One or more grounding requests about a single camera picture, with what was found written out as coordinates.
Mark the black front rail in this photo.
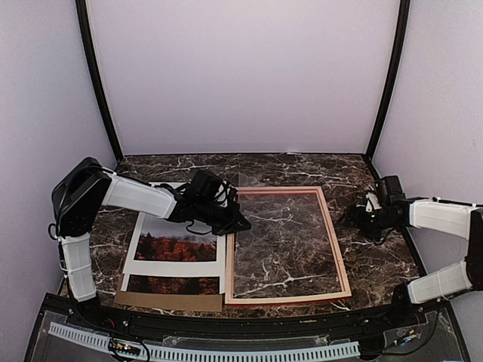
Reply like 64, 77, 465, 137
63, 301, 420, 342

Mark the black corner post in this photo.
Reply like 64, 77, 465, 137
75, 0, 124, 163
365, 0, 411, 162

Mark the autumn forest photo print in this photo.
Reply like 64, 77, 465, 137
120, 213, 226, 295

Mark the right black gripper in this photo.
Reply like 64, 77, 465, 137
337, 204, 398, 242

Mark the brown cardboard backing board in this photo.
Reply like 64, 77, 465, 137
114, 275, 223, 312

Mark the red wooden picture frame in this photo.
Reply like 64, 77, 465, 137
225, 185, 352, 305

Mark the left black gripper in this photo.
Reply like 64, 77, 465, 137
195, 198, 251, 236

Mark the clear acrylic sheet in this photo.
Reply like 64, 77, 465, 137
229, 173, 343, 295

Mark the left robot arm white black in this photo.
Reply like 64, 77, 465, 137
48, 157, 251, 329

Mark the white slotted cable duct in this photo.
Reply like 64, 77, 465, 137
48, 322, 361, 361

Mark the white mat board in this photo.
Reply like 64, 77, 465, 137
121, 181, 227, 297

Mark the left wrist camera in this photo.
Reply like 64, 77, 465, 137
214, 182, 238, 205

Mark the right black corner post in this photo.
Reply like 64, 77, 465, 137
365, 0, 411, 162

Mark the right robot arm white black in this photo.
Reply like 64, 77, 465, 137
340, 175, 482, 327

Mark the left black corner post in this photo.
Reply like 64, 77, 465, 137
75, 0, 124, 163

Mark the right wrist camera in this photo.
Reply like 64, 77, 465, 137
365, 190, 381, 213

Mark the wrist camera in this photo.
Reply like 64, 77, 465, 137
365, 190, 381, 213
214, 182, 238, 205

